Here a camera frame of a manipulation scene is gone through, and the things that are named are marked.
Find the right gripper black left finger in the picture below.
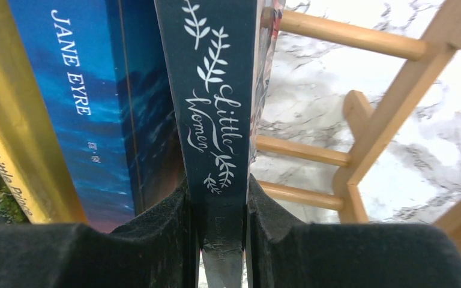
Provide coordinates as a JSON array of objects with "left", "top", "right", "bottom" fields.
[{"left": 0, "top": 181, "right": 197, "bottom": 287}]

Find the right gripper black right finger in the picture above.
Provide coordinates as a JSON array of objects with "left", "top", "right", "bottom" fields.
[{"left": 246, "top": 177, "right": 461, "bottom": 287}]

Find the blue orange book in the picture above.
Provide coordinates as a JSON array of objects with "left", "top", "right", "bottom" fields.
[{"left": 9, "top": 1, "right": 184, "bottom": 232}]

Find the floral purple book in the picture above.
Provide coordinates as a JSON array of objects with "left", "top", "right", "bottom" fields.
[{"left": 155, "top": 1, "right": 285, "bottom": 287}]

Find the yellow book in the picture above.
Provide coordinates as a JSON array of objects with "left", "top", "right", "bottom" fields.
[{"left": 0, "top": 1, "right": 86, "bottom": 224}]

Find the wooden book rack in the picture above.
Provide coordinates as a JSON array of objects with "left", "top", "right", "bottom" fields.
[{"left": 252, "top": 1, "right": 461, "bottom": 252}]

